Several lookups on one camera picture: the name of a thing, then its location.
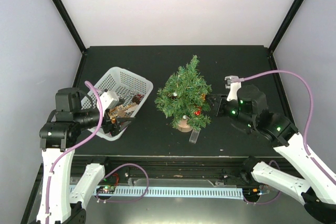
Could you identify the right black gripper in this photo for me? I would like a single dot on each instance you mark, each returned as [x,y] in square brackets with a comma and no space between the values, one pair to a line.
[218,103]

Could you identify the gold gift box ornament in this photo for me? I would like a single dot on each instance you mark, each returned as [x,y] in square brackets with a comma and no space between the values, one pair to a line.
[203,96]

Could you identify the red gift box ornament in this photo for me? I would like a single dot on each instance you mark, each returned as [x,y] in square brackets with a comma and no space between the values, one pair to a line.
[198,111]

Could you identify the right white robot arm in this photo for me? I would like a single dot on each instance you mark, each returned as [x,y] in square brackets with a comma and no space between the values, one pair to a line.
[314,189]

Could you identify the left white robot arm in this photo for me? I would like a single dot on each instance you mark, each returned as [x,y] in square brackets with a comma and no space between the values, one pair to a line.
[68,127]

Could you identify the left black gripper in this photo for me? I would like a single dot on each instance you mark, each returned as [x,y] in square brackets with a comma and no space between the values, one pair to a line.
[107,126]

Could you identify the burlap bow ornament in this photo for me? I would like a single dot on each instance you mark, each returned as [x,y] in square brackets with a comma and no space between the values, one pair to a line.
[132,108]

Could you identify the clear battery box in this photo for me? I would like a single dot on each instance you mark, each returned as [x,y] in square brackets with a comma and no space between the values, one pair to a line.
[194,136]

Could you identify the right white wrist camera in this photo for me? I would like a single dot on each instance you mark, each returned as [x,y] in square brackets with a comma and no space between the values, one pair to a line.
[233,84]

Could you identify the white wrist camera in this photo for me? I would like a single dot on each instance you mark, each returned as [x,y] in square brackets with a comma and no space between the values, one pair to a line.
[233,84]
[107,100]

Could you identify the white perforated plastic basket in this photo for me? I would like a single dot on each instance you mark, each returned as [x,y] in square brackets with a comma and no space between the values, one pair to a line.
[126,85]

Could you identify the white slotted cable duct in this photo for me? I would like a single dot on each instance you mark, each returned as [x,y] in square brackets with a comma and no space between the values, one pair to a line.
[169,192]

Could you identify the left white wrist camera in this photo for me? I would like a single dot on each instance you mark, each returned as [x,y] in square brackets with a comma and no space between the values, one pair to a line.
[107,100]

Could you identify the dark pine cone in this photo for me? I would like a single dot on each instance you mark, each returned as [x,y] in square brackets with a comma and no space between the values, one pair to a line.
[137,99]

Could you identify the gold merry christmas sign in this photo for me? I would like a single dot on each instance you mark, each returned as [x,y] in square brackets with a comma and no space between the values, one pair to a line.
[119,111]

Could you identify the small green christmas tree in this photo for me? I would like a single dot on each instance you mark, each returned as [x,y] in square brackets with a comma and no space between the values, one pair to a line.
[189,85]

